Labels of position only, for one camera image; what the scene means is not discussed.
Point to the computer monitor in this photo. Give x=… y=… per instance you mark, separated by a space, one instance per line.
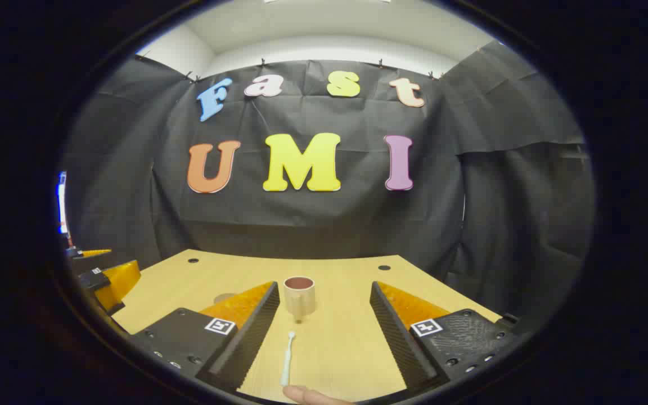
x=62 y=202

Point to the black backdrop cloth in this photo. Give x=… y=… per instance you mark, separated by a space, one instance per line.
x=313 y=214

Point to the white toothbrush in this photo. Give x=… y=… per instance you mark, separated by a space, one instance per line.
x=287 y=363

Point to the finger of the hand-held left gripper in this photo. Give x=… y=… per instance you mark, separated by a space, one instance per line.
x=117 y=281
x=92 y=253

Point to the round brown coaster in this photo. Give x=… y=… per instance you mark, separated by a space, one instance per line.
x=223 y=297

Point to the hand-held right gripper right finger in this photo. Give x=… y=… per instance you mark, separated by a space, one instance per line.
x=394 y=337

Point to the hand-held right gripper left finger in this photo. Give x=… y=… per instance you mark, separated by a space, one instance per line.
x=251 y=337

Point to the beige cup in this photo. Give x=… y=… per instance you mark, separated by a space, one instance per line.
x=300 y=301

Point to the wooden desktop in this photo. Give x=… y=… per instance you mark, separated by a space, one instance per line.
x=335 y=349

